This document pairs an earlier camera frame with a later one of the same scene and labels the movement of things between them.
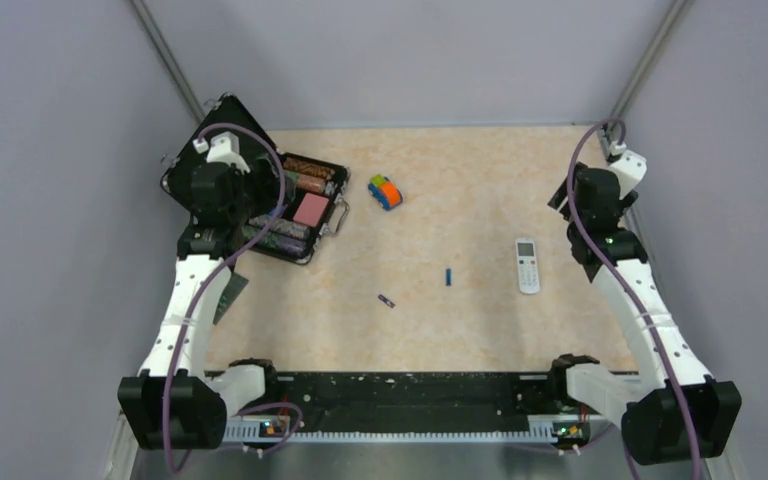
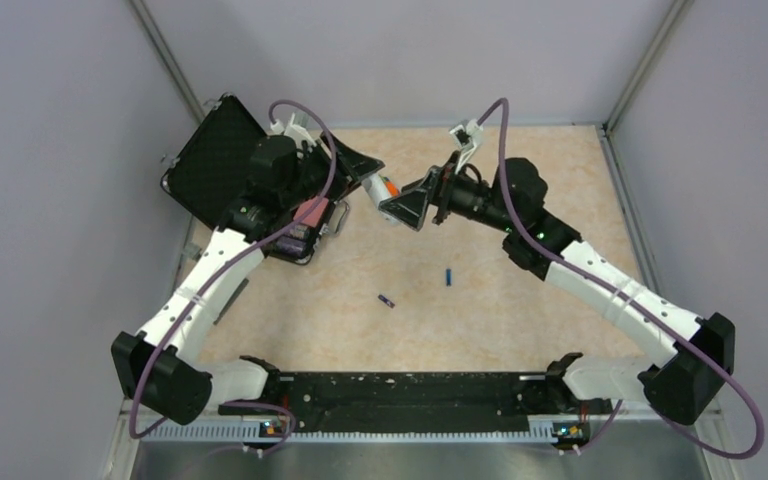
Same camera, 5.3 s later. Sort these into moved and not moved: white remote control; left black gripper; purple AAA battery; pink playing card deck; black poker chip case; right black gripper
Moved: left black gripper; right black gripper; white remote control
Not moved: purple AAA battery; pink playing card deck; black poker chip case
